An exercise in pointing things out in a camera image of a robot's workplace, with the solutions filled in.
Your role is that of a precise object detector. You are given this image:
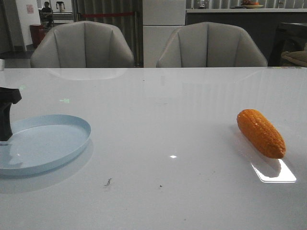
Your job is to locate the white cabinet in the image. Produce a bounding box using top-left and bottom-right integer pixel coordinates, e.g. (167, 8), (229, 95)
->
(142, 0), (186, 68)

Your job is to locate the fruit bowl on counter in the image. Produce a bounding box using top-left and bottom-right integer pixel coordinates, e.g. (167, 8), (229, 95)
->
(241, 0), (263, 9)

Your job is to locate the red trash bin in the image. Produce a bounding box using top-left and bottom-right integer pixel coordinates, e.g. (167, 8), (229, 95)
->
(30, 24), (45, 48)

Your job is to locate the seated person in background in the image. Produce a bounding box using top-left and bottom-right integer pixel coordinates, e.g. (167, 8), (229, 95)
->
(39, 1), (53, 28)

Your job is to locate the right beige upholstered chair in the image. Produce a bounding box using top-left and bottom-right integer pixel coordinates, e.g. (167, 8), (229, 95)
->
(156, 22), (267, 68)

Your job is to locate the glass jar on counter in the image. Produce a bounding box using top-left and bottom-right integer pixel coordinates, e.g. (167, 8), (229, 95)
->
(194, 0), (209, 9)

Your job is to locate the light blue round plate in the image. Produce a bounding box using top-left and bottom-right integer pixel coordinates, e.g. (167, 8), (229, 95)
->
(0, 115), (91, 176)

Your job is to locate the red barrier belt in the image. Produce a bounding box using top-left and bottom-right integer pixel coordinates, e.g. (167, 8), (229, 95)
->
(80, 11), (135, 18)

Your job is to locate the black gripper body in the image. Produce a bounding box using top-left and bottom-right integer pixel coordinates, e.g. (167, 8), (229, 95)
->
(0, 87), (22, 104)

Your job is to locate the beige upholstered chair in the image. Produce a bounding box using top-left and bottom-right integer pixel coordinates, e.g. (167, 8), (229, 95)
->
(30, 21), (134, 68)
(156, 22), (267, 68)

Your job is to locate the dark grey counter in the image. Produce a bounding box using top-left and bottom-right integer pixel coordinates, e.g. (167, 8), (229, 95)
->
(186, 8), (307, 61)

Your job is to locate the left beige upholstered chair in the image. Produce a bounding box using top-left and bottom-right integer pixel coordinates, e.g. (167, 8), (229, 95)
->
(30, 21), (134, 68)

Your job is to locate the beige cushion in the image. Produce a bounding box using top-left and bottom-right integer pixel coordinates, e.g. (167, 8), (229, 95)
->
(281, 50), (307, 67)

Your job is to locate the pink wall poster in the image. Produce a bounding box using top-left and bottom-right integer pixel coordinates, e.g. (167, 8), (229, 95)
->
(26, 4), (34, 14)

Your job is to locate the orange plastic corn cob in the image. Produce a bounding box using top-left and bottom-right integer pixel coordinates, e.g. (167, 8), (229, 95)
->
(236, 109), (286, 159)

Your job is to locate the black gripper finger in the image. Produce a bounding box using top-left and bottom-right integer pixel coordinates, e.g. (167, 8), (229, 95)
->
(0, 103), (12, 141)

